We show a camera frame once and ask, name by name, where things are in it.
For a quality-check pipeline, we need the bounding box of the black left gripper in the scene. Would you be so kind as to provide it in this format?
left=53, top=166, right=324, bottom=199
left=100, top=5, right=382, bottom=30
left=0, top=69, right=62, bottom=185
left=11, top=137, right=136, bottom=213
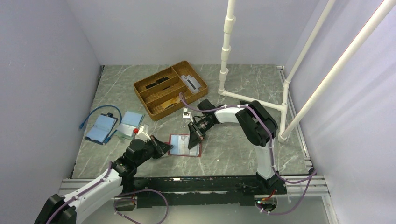
left=134, top=134, right=173, bottom=167

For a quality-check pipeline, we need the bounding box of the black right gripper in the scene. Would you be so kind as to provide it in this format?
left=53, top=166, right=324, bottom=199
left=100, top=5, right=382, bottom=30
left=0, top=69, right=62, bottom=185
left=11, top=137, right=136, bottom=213
left=188, top=118, right=215, bottom=149

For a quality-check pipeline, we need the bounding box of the red leather card holder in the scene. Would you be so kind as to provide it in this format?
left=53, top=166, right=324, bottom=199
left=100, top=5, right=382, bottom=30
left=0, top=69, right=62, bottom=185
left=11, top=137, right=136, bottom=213
left=168, top=134, right=202, bottom=157

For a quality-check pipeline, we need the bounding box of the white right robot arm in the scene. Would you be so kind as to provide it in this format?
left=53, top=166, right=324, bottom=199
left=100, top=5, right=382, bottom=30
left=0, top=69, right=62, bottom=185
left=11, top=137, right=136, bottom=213
left=188, top=99, right=285, bottom=194

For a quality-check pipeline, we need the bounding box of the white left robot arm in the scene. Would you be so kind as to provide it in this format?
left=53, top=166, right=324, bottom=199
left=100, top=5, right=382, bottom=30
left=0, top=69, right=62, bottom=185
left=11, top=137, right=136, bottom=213
left=35, top=135, right=173, bottom=224

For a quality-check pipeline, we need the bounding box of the white VIP card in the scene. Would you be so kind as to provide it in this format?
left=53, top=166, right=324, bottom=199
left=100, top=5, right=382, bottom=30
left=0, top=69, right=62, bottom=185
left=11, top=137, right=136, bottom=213
left=178, top=136, right=200, bottom=156

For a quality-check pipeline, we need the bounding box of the tan card in tray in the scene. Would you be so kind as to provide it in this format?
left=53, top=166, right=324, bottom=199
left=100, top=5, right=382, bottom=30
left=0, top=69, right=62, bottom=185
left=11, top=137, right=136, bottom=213
left=160, top=99, right=173, bottom=110

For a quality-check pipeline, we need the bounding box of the light blue card holder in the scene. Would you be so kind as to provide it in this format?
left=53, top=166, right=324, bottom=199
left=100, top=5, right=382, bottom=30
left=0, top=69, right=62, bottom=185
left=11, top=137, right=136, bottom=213
left=115, top=111, right=144, bottom=140

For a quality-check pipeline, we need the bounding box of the open blue card holder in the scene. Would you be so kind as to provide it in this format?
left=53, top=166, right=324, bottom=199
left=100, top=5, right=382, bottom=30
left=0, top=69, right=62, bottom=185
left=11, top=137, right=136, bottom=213
left=85, top=113, right=119, bottom=145

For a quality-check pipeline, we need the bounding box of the woven brown organizer tray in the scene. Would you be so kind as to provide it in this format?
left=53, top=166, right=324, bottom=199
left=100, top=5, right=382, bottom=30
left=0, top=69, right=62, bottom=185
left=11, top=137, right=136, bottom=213
left=133, top=61, right=208, bottom=121

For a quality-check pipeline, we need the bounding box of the black item in tray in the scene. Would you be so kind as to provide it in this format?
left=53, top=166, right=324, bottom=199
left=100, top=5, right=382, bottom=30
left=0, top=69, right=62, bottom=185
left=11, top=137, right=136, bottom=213
left=146, top=77, right=169, bottom=89

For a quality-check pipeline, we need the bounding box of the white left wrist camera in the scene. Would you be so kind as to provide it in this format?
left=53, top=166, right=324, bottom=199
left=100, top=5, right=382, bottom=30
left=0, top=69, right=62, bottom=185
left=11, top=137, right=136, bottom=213
left=134, top=124, right=150, bottom=142

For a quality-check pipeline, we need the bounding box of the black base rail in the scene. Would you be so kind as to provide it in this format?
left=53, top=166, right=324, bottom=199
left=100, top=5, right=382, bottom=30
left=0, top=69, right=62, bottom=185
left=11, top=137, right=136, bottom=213
left=121, top=175, right=287, bottom=208

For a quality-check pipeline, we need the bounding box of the blue cable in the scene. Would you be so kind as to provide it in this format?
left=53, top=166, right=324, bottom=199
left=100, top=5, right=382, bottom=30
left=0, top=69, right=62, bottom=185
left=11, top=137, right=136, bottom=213
left=79, top=105, right=123, bottom=129

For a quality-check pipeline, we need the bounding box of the white PVC pipe frame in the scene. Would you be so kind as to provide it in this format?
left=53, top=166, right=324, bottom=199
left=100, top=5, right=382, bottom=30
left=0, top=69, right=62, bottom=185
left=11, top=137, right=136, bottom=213
left=218, top=0, right=396, bottom=142

